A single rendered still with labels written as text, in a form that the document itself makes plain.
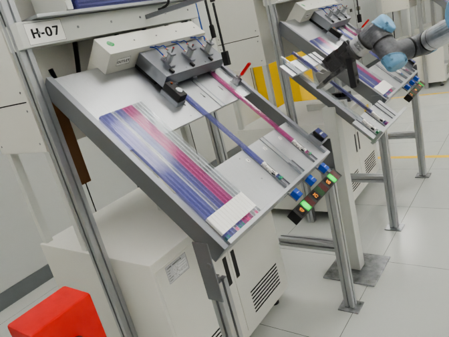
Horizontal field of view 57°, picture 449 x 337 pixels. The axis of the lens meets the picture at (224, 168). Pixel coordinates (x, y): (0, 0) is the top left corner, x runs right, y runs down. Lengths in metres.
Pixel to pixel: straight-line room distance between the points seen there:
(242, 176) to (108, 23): 0.66
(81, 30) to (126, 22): 0.19
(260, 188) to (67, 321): 0.66
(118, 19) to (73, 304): 0.94
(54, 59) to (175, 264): 0.78
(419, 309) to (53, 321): 1.45
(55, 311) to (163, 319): 0.56
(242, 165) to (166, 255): 0.37
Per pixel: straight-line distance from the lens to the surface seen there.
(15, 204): 2.89
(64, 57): 1.55
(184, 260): 1.42
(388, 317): 1.91
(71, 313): 0.94
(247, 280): 1.73
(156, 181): 1.11
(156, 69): 1.43
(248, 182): 1.27
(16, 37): 1.32
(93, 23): 1.44
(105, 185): 3.23
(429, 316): 1.92
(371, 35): 1.61
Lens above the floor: 1.21
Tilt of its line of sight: 17 degrees down
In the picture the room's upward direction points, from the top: 14 degrees counter-clockwise
